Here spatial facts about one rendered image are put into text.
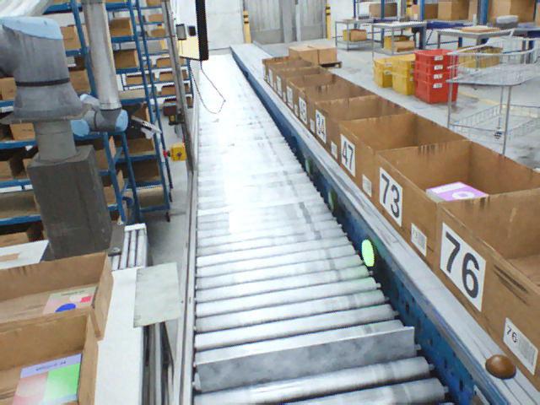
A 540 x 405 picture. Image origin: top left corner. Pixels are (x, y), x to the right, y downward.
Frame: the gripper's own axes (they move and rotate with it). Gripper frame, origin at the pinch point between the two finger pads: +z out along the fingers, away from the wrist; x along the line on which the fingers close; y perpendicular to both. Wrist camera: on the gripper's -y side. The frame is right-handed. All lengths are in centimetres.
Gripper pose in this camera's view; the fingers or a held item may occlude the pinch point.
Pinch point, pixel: (159, 130)
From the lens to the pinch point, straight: 235.2
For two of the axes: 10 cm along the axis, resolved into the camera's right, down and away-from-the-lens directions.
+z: 8.9, 3.5, 2.7
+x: 1.4, 3.5, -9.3
